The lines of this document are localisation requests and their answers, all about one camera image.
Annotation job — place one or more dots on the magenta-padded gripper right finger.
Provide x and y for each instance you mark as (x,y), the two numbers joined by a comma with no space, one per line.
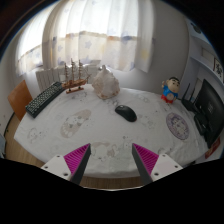
(163,166)

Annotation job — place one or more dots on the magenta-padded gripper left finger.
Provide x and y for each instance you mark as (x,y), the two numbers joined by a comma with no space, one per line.
(60,166)

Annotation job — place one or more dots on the black computer mouse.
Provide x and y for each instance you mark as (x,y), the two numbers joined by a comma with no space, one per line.
(126,113)

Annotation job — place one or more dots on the round purple printed mouse pad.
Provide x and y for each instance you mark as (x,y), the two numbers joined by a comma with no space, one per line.
(177,126)

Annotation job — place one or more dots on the white cartoon-printed tablecloth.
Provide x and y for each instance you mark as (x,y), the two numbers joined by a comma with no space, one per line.
(100,133)

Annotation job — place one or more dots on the black router with antennas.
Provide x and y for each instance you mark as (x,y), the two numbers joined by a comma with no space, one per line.
(189,104)

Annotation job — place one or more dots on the black keyboard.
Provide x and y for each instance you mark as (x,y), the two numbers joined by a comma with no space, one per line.
(44,99)

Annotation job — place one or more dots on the black computer monitor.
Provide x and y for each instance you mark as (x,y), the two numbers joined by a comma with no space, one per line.
(211,110)

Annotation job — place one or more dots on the cartoon boy figure with clock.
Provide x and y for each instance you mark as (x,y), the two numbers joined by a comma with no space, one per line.
(170,90)

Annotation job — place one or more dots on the orange wooden chair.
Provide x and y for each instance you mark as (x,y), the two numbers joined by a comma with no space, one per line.
(19,99)

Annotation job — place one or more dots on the wooden sailing ship model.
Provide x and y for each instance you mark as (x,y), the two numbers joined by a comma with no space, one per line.
(75,83)

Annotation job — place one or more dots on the large white conch shell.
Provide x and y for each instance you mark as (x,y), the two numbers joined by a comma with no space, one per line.
(105,85)

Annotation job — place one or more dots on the white star-printed curtain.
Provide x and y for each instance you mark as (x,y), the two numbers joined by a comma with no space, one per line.
(96,30)

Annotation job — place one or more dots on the white wall shelf unit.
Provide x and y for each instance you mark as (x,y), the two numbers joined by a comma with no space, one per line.
(203,50)

